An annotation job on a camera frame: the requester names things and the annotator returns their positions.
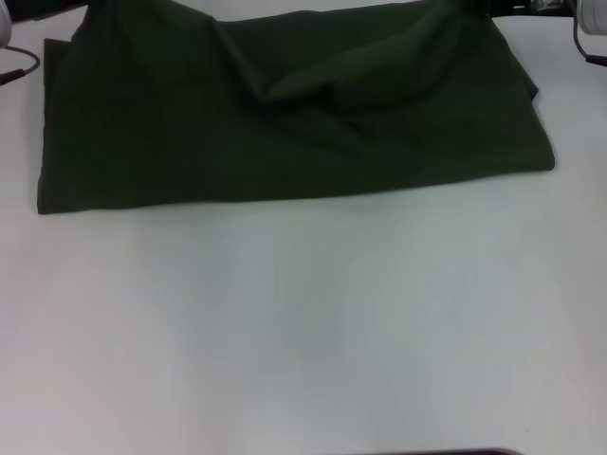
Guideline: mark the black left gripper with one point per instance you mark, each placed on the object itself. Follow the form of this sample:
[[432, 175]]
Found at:
[[42, 7]]

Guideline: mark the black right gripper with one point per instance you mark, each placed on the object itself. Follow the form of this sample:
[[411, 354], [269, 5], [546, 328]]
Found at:
[[521, 5]]

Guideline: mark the dark green FREE t-shirt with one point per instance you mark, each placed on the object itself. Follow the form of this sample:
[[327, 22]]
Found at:
[[237, 132]]

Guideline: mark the dark rounded panel edge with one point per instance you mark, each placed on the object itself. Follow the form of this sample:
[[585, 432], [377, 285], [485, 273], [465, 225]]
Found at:
[[446, 451]]

